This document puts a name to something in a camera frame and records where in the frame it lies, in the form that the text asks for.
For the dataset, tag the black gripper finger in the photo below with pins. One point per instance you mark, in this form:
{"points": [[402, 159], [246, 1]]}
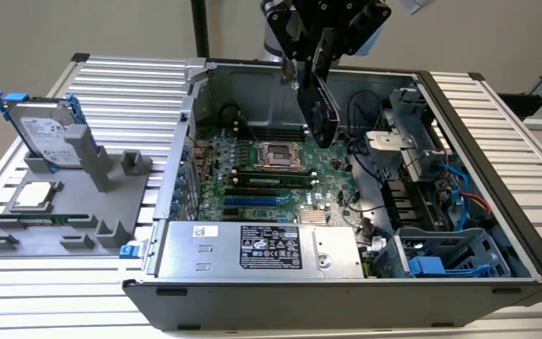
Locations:
{"points": [[294, 31], [362, 24]]}

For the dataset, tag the green and black graphics card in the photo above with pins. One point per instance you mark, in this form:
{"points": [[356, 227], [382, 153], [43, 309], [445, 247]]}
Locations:
{"points": [[320, 113]]}

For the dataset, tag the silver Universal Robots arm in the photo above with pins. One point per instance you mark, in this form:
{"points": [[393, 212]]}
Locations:
{"points": [[270, 42]]}

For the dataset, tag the empty black RAM slots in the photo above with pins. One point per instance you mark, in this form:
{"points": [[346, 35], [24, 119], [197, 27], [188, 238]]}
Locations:
{"points": [[270, 131]]}

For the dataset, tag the CPU socket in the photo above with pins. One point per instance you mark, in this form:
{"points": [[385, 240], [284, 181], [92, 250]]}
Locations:
{"points": [[277, 155]]}

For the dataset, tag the green motherboard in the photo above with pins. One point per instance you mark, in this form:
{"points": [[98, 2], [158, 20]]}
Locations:
{"points": [[328, 169]]}

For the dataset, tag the RAM stick with white label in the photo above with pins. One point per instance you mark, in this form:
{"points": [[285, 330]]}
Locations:
{"points": [[264, 181]]}

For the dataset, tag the black expansion slot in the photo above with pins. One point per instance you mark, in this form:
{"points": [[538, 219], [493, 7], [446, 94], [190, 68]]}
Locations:
{"points": [[252, 192]]}

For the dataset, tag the blue expansion slot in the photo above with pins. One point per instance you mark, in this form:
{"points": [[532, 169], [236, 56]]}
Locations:
{"points": [[252, 202]]}

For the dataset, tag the black front fan shroud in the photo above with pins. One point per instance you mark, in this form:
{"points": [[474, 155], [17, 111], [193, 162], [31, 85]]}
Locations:
{"points": [[402, 197]]}

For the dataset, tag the silver finned chipset heatsink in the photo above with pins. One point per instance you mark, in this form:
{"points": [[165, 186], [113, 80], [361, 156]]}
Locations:
{"points": [[314, 217]]}

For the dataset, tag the hard disk in blue carrier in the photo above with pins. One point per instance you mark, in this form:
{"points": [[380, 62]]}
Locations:
{"points": [[40, 130]]}

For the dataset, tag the grey metal disk bay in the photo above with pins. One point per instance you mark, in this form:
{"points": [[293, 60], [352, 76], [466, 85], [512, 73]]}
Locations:
{"points": [[440, 234]]}

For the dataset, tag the silver power supply unit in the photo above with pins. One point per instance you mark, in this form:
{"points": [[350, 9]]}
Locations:
{"points": [[214, 261]]}

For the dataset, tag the grey plastic parts rack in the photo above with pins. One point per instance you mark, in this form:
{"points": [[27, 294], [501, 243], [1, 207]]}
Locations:
{"points": [[64, 201]]}

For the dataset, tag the blue plastic disk carrier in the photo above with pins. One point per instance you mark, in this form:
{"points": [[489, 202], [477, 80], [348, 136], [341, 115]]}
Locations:
{"points": [[426, 265]]}

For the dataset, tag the blue case latch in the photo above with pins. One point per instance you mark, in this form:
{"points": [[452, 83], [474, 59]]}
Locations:
{"points": [[128, 250]]}

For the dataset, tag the silver CPU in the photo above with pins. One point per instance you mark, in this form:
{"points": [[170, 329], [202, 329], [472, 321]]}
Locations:
{"points": [[37, 194]]}

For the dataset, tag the green RAM stick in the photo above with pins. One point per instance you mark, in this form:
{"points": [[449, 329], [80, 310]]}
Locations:
{"points": [[31, 220]]}

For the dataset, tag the black open PC case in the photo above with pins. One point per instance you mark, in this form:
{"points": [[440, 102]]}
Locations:
{"points": [[298, 307]]}

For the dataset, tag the black upright post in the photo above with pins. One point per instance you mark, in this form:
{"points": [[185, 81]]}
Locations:
{"points": [[200, 28]]}

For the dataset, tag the silver metal drive bracket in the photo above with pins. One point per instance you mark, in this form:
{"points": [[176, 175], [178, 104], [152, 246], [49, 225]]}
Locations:
{"points": [[389, 139]]}

